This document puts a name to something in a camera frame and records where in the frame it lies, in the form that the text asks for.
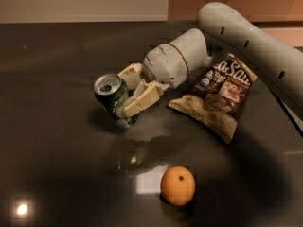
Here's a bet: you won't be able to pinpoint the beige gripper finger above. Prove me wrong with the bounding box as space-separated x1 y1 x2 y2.
121 79 169 117
118 63 147 90

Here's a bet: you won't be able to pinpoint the green soda can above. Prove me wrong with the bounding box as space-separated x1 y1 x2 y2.
94 74 137 129

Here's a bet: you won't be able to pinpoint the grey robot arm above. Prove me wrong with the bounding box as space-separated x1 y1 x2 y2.
117 2 303 117

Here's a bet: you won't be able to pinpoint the sea salt chips bag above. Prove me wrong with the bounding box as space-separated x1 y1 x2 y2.
169 54 257 144

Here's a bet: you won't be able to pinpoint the orange fruit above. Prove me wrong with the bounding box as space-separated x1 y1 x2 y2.
160 166 196 206

